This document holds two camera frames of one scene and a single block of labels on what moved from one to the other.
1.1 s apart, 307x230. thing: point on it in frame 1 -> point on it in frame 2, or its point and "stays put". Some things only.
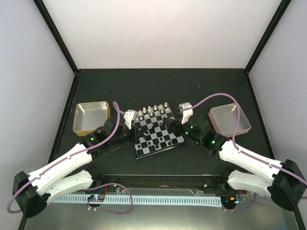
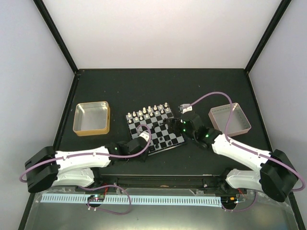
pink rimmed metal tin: [224, 118] stays put
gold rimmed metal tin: [89, 116] stays put
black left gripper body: [133, 138] -> [143, 157]
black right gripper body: [176, 123] stays put
